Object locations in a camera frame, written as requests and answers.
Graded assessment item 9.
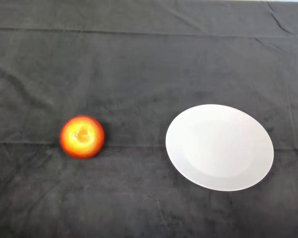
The black cloth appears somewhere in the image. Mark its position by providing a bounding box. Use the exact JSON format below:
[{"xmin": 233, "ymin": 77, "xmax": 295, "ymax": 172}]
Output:
[{"xmin": 0, "ymin": 0, "xmax": 298, "ymax": 238}]

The red yellow apple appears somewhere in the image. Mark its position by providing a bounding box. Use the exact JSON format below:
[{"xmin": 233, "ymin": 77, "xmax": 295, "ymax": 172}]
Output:
[{"xmin": 59, "ymin": 115, "xmax": 105, "ymax": 159}]

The white round plate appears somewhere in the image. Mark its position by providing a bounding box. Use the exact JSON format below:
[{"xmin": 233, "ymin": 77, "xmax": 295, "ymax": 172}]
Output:
[{"xmin": 165, "ymin": 104, "xmax": 275, "ymax": 192}]

